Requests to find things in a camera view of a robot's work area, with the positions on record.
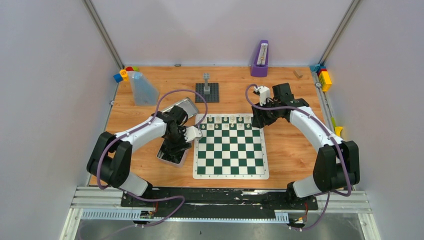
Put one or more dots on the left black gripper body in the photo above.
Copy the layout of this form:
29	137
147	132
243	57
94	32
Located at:
173	145

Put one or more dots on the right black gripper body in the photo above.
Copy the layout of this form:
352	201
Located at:
266	117

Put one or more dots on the metal tin with black pieces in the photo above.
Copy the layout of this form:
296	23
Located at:
174	154

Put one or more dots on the green white chess mat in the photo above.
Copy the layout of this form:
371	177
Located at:
231	148

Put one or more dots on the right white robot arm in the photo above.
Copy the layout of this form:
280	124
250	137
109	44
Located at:
337	163

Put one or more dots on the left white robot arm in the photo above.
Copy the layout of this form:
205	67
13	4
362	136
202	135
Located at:
112	153

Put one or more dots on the metal tin lid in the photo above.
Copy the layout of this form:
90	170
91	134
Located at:
187	105

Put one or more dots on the purple metronome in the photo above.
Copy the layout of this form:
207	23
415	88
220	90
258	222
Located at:
259	63

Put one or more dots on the dark grey lego baseplate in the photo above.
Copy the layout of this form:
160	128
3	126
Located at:
211	96

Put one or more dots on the translucent blue plastic container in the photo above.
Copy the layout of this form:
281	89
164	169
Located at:
143	92

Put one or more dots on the small wooden block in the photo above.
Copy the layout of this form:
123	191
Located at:
298	73

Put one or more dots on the grey lego tower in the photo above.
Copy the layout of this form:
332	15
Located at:
206	86

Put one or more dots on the yellow toy block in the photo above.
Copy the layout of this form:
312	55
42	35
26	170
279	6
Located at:
325	81

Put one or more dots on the yellow curved toy piece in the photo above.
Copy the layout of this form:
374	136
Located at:
338	130

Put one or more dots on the colourful toy blocks left corner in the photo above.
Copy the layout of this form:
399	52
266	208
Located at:
124	74

